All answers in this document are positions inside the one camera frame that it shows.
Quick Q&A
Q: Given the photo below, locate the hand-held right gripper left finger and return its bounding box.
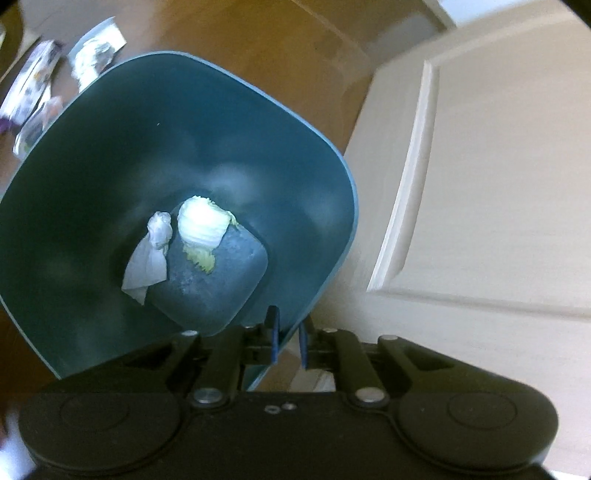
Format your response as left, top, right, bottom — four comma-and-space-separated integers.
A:
122, 305, 281, 409

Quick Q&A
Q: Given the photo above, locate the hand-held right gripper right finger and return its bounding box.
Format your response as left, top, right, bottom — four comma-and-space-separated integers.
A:
298, 320, 456, 409

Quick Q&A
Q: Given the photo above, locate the teal plastic trash bin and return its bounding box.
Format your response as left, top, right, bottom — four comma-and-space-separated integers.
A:
0, 51, 359, 391

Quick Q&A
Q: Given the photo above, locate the purple and white snack wrapper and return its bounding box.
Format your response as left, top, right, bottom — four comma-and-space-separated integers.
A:
0, 39, 65, 133

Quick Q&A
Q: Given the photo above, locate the crumpled white tissue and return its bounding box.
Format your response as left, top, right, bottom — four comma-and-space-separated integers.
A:
121, 211, 173, 306

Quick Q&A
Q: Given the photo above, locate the beige panel door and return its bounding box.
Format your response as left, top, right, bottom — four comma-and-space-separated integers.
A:
318, 0, 591, 479

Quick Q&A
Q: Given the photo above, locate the crumpled clear plastic wrapper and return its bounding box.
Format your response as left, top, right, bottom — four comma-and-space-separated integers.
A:
12, 95, 65, 160

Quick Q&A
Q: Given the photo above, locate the grey wrapper with white lump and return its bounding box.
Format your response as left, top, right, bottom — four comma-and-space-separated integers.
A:
68, 17, 128, 91

